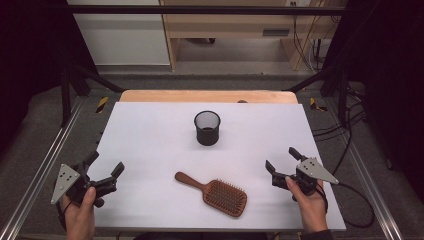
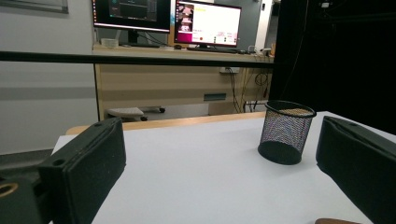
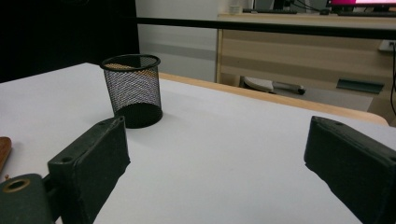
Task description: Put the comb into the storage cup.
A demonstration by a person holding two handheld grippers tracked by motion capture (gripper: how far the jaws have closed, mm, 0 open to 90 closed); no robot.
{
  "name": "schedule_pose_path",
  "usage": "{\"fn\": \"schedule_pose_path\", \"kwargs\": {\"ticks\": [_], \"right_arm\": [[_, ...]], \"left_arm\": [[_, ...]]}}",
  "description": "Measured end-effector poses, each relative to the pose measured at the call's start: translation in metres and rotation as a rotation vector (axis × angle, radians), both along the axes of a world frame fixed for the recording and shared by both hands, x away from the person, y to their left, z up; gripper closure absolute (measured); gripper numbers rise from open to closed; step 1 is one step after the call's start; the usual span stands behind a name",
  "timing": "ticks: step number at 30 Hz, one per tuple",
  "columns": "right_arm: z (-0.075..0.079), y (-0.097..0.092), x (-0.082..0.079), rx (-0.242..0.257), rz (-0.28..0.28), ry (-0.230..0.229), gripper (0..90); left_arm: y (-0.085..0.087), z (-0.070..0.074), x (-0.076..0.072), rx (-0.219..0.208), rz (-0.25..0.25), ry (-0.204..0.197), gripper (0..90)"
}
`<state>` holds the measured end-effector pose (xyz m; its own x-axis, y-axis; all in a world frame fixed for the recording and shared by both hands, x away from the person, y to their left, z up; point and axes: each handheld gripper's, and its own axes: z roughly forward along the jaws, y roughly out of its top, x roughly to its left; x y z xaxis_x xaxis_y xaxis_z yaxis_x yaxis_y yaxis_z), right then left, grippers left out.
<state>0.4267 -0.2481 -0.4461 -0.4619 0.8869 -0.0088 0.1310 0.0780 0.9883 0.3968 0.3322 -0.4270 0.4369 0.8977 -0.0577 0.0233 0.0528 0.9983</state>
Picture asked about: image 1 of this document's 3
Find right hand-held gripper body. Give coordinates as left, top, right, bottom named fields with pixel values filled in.
left=271, top=157, right=340, bottom=196

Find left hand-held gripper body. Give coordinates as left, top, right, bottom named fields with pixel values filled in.
left=50, top=162, right=118, bottom=208

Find wooden paddle hairbrush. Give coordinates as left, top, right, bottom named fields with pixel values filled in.
left=174, top=171, right=248, bottom=218

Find black mesh cup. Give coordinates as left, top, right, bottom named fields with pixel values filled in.
left=193, top=110, right=222, bottom=147

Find person's right hand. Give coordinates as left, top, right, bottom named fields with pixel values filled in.
left=285, top=175, right=329, bottom=234

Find person's left hand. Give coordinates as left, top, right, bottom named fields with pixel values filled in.
left=60, top=187, right=97, bottom=240

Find white table board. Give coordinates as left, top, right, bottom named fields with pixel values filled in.
left=64, top=101, right=347, bottom=233

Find yellow black tape marker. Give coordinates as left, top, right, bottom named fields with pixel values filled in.
left=95, top=96, right=110, bottom=114
left=309, top=97, right=328, bottom=113

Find black curtain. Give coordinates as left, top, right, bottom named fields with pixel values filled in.
left=324, top=0, right=424, bottom=194
left=0, top=0, right=98, bottom=158

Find white cabinet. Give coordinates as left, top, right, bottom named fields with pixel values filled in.
left=66, top=0, right=171, bottom=67

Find light wooden desk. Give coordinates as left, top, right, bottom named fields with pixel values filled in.
left=159, top=0, right=348, bottom=72

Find aluminium floor rail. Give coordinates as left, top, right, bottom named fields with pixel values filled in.
left=324, top=98, right=404, bottom=240
left=0, top=96, right=86, bottom=240

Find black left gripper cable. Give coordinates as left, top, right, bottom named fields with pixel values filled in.
left=55, top=199, right=73, bottom=232

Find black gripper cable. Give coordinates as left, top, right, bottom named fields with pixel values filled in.
left=55, top=199, right=73, bottom=232
left=333, top=181, right=376, bottom=229

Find black floor cables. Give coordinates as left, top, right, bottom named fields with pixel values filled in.
left=313, top=86, right=368, bottom=176

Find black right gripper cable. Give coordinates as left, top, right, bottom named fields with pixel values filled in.
left=333, top=181, right=376, bottom=229

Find black metal frame stand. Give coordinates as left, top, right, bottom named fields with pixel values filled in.
left=59, top=63, right=126, bottom=128
left=283, top=63, right=351, bottom=128

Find hanging cable bundle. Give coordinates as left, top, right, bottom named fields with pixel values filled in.
left=291, top=1, right=326, bottom=74

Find black horizontal frame bar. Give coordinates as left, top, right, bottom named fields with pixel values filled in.
left=66, top=4, right=348, bottom=16

